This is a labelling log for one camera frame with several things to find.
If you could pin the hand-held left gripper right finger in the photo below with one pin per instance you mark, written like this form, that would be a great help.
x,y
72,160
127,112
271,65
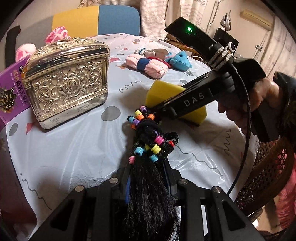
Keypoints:
x,y
168,183

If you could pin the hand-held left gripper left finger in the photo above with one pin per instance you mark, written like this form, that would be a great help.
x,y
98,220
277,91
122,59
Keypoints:
x,y
127,190

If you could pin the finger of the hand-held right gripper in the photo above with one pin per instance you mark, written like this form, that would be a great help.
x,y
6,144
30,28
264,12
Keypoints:
x,y
170,112
198,81

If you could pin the yellow sponge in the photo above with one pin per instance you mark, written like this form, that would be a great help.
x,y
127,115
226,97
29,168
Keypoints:
x,y
161,91

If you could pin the black beaded hairpiece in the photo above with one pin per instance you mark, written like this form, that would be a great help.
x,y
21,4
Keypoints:
x,y
148,204

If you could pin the small blue plush toy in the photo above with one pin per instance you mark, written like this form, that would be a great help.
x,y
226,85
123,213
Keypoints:
x,y
180,60

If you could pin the person's right forearm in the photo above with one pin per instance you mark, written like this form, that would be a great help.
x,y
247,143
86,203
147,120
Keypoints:
x,y
288,104

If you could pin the person's right hand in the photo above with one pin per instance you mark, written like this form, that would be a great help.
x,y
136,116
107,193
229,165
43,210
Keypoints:
x,y
261,92

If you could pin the black cabinet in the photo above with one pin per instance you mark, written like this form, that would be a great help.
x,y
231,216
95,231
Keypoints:
x,y
222,37

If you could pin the grey metal stand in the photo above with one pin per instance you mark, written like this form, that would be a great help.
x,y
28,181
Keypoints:
x,y
214,14

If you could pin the white plastic bag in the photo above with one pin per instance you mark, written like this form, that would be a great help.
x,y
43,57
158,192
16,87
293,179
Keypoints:
x,y
227,23

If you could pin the red fuzzy sock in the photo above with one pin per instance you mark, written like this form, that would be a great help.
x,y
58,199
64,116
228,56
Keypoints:
x,y
165,63

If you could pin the grey sock bundle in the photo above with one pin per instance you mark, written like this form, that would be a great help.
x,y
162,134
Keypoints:
x,y
159,52

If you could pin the pink and navy rag doll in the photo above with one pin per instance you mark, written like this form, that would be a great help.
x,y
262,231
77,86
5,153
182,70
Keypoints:
x,y
155,68

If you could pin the white air conditioner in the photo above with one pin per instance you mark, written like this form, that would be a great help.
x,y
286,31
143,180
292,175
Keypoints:
x,y
256,19

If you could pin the grey yellow blue chair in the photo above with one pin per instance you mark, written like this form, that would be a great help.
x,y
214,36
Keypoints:
x,y
115,20

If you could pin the brown wicker chair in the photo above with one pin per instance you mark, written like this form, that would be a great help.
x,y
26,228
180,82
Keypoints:
x,y
266,176

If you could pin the ornate golden tissue box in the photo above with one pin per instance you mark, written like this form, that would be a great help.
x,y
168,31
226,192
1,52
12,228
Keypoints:
x,y
69,88

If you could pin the pink patterned clothing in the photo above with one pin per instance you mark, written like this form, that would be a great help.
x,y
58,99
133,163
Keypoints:
x,y
288,204

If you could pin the pink spotted plush toy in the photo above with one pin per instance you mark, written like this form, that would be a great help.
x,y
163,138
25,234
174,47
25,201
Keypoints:
x,y
57,34

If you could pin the purple cardboard box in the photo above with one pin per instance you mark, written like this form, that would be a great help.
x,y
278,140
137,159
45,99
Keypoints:
x,y
11,92

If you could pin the black rolled mat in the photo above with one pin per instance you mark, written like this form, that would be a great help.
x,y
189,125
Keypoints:
x,y
11,44

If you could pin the white round camera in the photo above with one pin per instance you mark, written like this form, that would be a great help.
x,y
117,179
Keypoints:
x,y
232,47

